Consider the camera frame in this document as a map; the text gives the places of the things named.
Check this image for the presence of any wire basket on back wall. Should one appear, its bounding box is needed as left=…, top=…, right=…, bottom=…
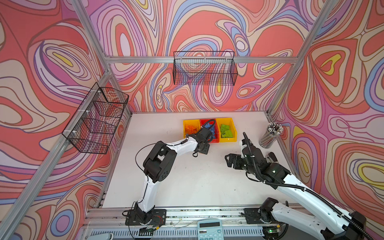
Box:
left=173, top=50, right=238, bottom=86

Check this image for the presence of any left yellow plastic bin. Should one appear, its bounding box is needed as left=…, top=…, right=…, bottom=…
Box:
left=183, top=119, right=201, bottom=138

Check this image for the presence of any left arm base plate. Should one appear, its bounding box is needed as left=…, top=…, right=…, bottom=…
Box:
left=125, top=209, right=167, bottom=227

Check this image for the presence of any yellow plastic bin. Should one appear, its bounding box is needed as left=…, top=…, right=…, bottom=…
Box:
left=183, top=119, right=201, bottom=138
left=216, top=118, right=237, bottom=143

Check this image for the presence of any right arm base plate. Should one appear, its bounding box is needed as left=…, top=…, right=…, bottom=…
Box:
left=241, top=208, right=285, bottom=225

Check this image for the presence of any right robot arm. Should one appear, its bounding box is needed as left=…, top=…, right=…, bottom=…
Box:
left=225, top=135, right=372, bottom=240

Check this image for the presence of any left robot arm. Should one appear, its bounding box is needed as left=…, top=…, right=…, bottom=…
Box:
left=126, top=119, right=216, bottom=225

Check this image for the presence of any orange lego brick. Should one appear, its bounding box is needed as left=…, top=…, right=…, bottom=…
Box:
left=185, top=125, right=199, bottom=135

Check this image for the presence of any wire basket on left wall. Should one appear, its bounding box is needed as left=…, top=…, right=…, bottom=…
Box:
left=62, top=83, right=129, bottom=155

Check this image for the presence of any right yellow plastic bin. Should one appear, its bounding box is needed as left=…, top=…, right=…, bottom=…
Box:
left=216, top=118, right=237, bottom=143

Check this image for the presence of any red plastic bin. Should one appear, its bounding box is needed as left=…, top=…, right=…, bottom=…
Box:
left=200, top=119, right=220, bottom=143

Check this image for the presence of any wire basket on wall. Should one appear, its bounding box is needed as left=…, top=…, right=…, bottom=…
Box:
left=62, top=83, right=129, bottom=155
left=173, top=50, right=238, bottom=86

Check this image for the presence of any green lego brick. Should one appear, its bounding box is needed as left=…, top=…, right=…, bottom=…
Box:
left=220, top=124, right=234, bottom=139

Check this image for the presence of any light blue calculator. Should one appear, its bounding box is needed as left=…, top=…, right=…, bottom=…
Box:
left=197, top=218, right=224, bottom=240

